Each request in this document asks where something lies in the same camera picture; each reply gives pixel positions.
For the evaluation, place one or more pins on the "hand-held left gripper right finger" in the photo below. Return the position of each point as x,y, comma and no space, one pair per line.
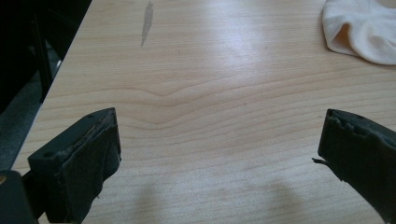
361,155

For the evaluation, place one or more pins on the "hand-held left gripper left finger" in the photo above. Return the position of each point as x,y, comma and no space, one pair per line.
77,161

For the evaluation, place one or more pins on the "white sock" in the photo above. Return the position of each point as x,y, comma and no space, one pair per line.
367,28

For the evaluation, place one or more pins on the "black metal stand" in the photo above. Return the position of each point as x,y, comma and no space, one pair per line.
18,46

